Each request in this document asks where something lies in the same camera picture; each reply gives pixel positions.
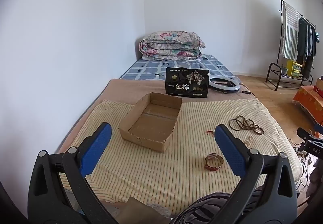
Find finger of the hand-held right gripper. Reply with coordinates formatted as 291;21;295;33
296;127;317;142

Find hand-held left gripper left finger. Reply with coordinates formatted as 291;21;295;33
27;122;119;224

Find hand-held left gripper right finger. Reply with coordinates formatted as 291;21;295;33
209;124;298;224

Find white pearl bracelet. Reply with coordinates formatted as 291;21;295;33
243;135;254;149

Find wooden bead necklace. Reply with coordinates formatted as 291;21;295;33
238;116;264;135

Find cardboard box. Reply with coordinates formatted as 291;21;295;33
119;92;183;153

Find dark thin bangles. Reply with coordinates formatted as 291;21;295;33
229;116;246;130

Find orange patterned cloth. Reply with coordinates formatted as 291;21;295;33
292;85;323;125

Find yellow striped cloth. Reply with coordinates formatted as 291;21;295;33
72;98;303;204

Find zebra striped clothing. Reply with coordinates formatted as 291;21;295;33
172;187;263;224

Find tan blanket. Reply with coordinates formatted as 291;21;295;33
58;78;258;154

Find yellow box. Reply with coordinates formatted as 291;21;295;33
286;60;303;78

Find brown cardboard piece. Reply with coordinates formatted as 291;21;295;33
126;196;172;224

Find black snack bag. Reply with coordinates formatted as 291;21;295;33
165;67;210;98

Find blue checked bed sheet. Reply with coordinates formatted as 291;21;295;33
119;54;238;80

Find dark hanging clothes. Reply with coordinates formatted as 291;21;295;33
296;17;317;79

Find black metal clothes rack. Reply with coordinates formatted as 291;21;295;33
265;0;317;91

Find striped hanging towel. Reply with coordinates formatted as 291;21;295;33
281;2;299;61

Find folded floral quilt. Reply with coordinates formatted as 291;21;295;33
139;31;206;61

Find tangle of floor cables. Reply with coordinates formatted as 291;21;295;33
288;138;311;189

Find brown leather bracelet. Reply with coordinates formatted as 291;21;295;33
204;153;224;171

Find black ring light cable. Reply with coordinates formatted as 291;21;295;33
237;82;251;94

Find white ring light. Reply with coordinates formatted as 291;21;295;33
208;77;241;92

